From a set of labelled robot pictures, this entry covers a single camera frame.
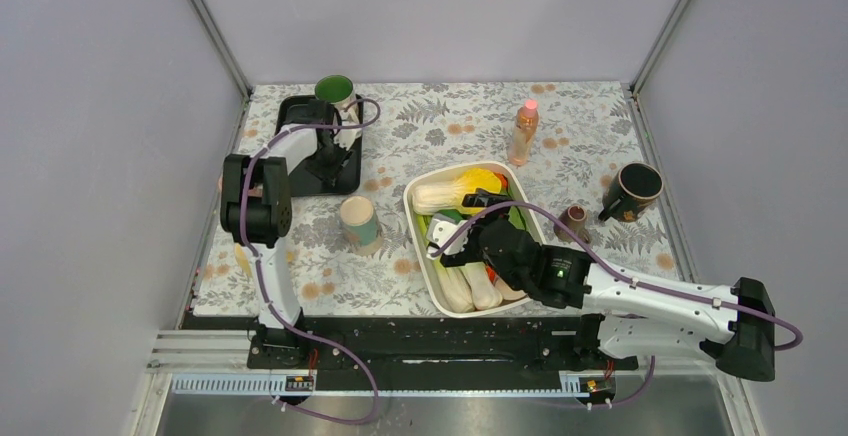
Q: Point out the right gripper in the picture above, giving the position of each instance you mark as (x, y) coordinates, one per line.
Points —
(485, 199)

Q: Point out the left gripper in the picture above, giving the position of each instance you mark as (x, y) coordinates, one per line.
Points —
(330, 173)

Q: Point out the beige floral mug green inside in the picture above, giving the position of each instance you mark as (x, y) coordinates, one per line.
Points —
(338, 91)

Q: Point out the beige teal upside-down mug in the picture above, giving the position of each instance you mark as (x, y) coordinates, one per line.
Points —
(360, 225)

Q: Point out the yellow mug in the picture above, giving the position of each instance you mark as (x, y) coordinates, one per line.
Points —
(243, 261)

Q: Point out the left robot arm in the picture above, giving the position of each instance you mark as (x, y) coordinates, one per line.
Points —
(315, 151)

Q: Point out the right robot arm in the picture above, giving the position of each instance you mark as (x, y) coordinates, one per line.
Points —
(625, 313)

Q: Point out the black gold mug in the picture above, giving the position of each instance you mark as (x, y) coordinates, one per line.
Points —
(634, 188)

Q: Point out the black baking tray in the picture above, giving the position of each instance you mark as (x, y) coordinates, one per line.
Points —
(302, 181)

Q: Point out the yellow napa cabbage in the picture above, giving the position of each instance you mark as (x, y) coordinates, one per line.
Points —
(430, 198)

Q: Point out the white vegetable basin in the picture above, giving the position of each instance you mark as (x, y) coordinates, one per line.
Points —
(512, 188)

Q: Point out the white green leek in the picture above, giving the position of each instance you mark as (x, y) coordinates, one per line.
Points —
(455, 290)

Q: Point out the pink drink bottle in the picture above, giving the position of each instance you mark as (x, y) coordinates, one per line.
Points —
(525, 126)

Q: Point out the small brown cup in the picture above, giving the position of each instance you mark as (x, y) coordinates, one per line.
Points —
(574, 218)

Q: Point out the green bok choy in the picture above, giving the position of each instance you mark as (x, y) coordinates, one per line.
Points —
(484, 294)

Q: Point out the beige mushroom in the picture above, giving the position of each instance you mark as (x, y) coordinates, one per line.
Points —
(507, 293)

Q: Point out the floral tablecloth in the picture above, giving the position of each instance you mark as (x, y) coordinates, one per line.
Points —
(585, 134)

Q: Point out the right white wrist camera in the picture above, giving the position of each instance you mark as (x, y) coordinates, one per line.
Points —
(440, 229)

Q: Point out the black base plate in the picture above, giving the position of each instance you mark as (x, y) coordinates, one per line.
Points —
(436, 354)

